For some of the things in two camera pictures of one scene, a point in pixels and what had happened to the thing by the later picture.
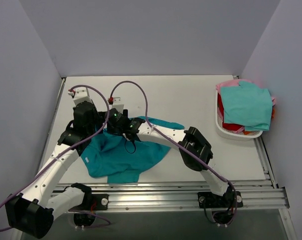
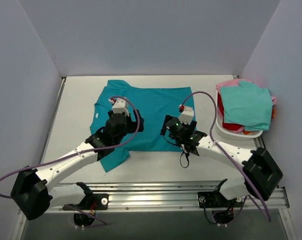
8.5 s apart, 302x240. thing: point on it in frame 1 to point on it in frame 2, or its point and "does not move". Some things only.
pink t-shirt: x=234 y=83 does not move
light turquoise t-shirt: x=248 y=105 does not move
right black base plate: x=230 y=199 does not move
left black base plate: x=93 y=202 does not move
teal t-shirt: x=120 y=160 to x=152 y=103
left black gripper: x=83 y=110 to x=135 y=122
